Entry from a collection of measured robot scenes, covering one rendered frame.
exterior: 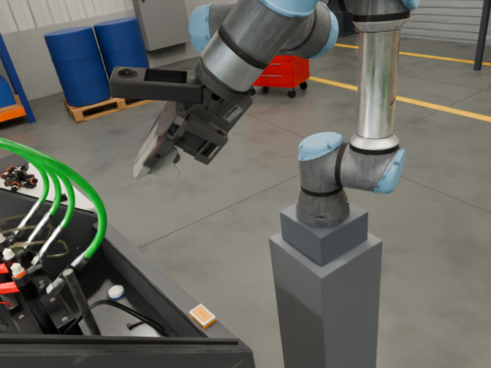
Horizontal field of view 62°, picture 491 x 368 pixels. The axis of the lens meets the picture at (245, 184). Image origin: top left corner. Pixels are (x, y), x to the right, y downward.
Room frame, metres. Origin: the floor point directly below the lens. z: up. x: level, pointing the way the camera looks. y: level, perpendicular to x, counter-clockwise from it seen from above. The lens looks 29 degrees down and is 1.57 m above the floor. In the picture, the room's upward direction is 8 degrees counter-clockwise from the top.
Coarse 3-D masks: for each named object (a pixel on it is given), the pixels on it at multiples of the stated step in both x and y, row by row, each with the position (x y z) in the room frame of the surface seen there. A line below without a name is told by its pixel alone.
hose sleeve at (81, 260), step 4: (80, 256) 0.56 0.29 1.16; (84, 256) 0.56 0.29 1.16; (76, 260) 0.56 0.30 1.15; (80, 260) 0.55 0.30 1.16; (84, 260) 0.55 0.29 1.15; (88, 260) 0.56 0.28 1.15; (72, 264) 0.56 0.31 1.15; (76, 264) 0.55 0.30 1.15; (80, 264) 0.55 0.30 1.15; (84, 264) 0.56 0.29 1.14; (80, 268) 0.56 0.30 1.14; (56, 280) 0.55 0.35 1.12; (60, 280) 0.55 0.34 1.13; (64, 280) 0.55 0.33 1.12; (56, 284) 0.54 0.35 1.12; (60, 284) 0.54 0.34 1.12; (64, 284) 0.55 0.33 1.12; (56, 288) 0.54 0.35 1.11; (60, 288) 0.54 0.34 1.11
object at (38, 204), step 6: (24, 156) 0.87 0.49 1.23; (30, 162) 0.88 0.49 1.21; (36, 168) 0.88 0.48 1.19; (42, 174) 0.88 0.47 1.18; (42, 180) 0.89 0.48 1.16; (48, 180) 0.89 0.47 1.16; (48, 186) 0.89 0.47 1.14; (42, 192) 0.88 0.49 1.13; (48, 192) 0.89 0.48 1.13; (42, 198) 0.87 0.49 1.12; (36, 204) 0.86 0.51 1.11; (42, 204) 0.87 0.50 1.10; (30, 210) 0.85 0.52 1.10; (36, 210) 0.86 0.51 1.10; (30, 216) 0.85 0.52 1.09; (24, 222) 0.84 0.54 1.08; (30, 222) 0.85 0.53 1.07; (18, 234) 0.82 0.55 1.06
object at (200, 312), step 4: (200, 308) 0.60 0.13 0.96; (192, 312) 0.59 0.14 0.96; (196, 312) 0.59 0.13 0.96; (200, 312) 0.59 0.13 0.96; (204, 312) 0.59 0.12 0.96; (192, 316) 0.58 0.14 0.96; (200, 316) 0.58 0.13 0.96; (204, 316) 0.57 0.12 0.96; (208, 316) 0.57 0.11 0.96; (212, 316) 0.57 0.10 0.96; (196, 320) 0.57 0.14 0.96; (200, 320) 0.57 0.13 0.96; (204, 320) 0.56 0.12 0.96; (200, 324) 0.56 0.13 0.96; (208, 324) 0.56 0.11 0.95; (204, 328) 0.55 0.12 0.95
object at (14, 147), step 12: (0, 144) 0.55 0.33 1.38; (12, 144) 0.55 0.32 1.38; (36, 156) 0.56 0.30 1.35; (48, 156) 0.56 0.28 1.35; (60, 168) 0.56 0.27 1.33; (72, 180) 0.57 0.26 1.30; (84, 180) 0.57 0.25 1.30; (96, 192) 0.58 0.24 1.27; (96, 204) 0.57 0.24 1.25; (96, 240) 0.56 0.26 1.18; (84, 252) 0.56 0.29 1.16
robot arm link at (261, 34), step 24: (240, 0) 0.51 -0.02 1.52; (264, 0) 0.48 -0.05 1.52; (288, 0) 0.47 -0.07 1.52; (312, 0) 0.48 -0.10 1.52; (240, 24) 0.49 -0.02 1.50; (264, 24) 0.48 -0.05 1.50; (288, 24) 0.48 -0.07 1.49; (312, 24) 0.52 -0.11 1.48; (240, 48) 0.49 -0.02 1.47; (264, 48) 0.49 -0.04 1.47; (288, 48) 0.53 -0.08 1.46
